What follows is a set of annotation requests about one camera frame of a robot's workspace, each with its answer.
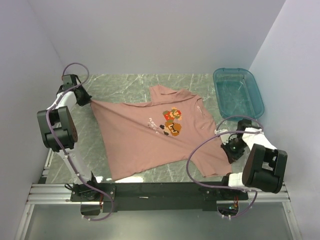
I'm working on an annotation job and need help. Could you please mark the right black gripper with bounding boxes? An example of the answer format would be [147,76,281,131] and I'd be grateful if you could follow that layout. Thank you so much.
[221,138,248,164]

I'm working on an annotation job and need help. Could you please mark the aluminium frame rail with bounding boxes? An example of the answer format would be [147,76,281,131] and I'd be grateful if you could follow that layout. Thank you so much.
[26,184,291,205]

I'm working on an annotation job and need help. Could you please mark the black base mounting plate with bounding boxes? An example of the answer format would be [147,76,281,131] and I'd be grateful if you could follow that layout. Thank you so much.
[69,182,250,215]

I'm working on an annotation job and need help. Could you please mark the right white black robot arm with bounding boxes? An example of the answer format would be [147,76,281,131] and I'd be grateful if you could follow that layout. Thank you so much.
[219,118,288,200]

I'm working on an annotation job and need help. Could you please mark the pink printed t shirt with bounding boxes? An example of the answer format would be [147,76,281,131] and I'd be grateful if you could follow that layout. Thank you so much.
[91,85,232,181]

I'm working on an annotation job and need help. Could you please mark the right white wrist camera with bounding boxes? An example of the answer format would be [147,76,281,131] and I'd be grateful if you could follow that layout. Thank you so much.
[214,129,231,144]

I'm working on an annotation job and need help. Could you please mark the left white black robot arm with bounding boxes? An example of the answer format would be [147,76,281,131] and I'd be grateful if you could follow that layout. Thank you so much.
[37,74,100,201]

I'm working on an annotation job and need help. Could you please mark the teal transparent plastic bin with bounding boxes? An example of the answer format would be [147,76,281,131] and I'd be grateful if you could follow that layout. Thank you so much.
[212,68,265,120]

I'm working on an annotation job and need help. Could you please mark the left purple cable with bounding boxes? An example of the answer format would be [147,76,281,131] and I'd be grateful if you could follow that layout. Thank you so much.
[44,62,117,223]

